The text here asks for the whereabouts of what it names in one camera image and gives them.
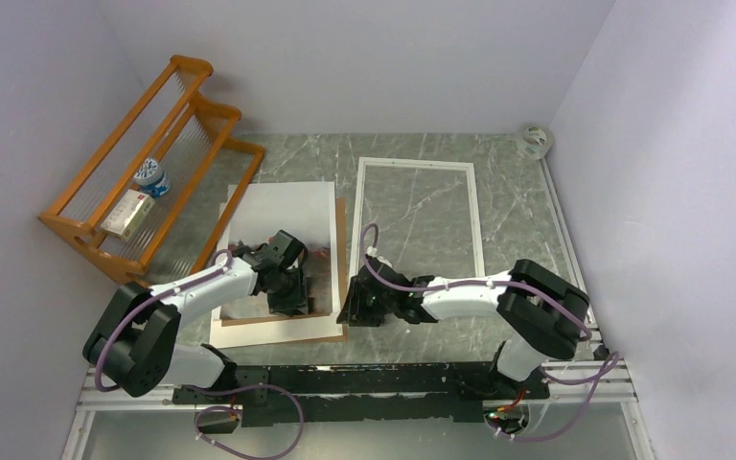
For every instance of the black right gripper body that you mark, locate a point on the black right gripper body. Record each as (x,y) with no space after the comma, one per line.
(366,310)

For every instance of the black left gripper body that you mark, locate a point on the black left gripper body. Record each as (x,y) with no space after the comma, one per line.
(289,293)

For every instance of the white paper mat sheet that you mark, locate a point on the white paper mat sheet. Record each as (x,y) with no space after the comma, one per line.
(308,211)

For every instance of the brown frame backing board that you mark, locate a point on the brown frame backing board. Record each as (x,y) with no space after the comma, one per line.
(317,327)

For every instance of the white picture frame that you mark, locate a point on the white picture frame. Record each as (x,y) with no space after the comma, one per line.
(419,222)

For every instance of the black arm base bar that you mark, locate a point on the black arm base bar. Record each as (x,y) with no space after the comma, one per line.
(458,391)

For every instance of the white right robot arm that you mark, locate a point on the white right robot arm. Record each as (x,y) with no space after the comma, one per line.
(546,312)

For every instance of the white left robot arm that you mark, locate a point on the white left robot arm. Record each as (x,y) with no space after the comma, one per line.
(134,347)

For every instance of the orange wooden rack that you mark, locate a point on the orange wooden rack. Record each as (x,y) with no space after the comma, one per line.
(185,133)

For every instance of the white red small box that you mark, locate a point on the white red small box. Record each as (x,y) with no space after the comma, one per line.
(127,215)

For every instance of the blue white round tin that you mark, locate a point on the blue white round tin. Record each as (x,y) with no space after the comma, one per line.
(151,178)

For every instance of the aluminium rail frame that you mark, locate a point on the aluminium rail frame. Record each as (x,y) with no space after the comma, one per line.
(574,383)

